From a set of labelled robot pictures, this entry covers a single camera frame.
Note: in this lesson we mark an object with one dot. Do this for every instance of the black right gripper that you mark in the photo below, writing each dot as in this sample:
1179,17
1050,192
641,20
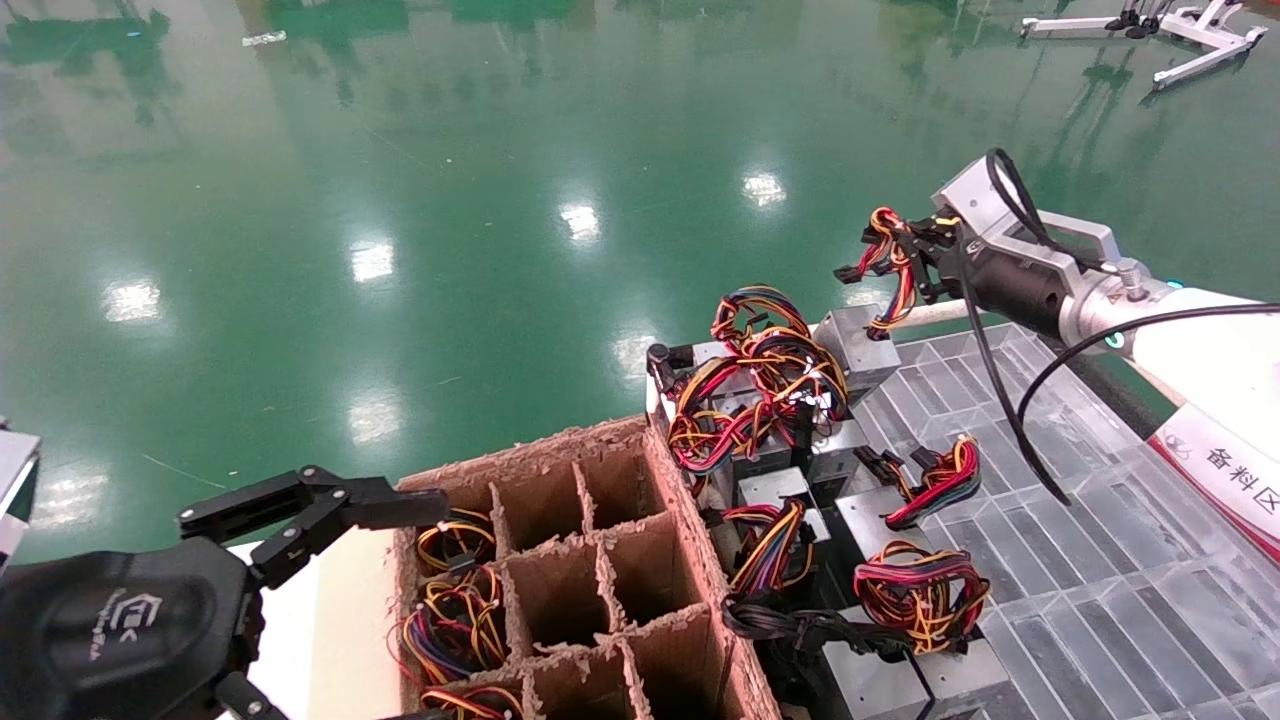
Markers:
1015,290

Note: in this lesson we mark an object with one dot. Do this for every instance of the grey power supply box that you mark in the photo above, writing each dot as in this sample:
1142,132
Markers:
835,450

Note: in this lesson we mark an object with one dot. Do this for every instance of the brown divided cardboard box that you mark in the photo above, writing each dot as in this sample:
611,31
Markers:
560,600

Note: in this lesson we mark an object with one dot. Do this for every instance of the white metal stand base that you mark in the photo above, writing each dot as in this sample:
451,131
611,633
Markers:
1200,28

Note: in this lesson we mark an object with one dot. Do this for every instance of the white tube cart frame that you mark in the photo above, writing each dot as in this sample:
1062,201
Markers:
940,312

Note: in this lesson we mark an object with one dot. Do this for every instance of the black foam strip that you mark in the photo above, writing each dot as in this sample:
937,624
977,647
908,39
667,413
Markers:
1105,385

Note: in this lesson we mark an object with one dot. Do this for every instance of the clear plastic grid tray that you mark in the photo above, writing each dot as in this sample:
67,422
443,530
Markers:
1100,600

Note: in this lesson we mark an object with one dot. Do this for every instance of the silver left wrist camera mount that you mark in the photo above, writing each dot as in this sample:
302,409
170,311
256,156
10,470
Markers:
12,480

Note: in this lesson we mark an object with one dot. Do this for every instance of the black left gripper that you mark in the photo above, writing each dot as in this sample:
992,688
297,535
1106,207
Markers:
100,640

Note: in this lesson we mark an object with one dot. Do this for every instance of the white sign with red border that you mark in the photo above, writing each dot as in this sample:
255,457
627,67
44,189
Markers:
1230,480

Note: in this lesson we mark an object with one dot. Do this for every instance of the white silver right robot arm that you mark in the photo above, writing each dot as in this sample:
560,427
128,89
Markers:
1220,360

